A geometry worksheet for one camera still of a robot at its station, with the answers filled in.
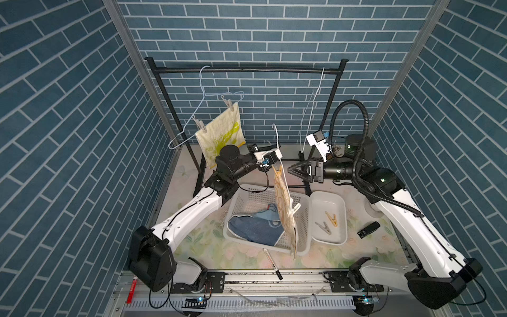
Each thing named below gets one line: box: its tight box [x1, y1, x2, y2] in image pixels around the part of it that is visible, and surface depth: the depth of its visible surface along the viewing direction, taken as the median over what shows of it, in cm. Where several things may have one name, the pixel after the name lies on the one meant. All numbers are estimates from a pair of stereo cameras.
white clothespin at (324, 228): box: [314, 221, 333, 236], surface depth 88 cm
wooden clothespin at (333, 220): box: [324, 211, 338, 228], surface depth 91 cm
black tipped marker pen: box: [262, 247, 284, 281], surface depth 78 cm
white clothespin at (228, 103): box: [220, 94, 235, 112], surface depth 82 cm
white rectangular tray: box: [310, 190, 348, 246], surface depth 91 cm
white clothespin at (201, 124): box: [192, 114, 208, 134], surface depth 73 cm
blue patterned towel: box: [227, 203, 286, 247], surface depth 83 cm
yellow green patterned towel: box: [194, 101, 247, 170], surface depth 82 cm
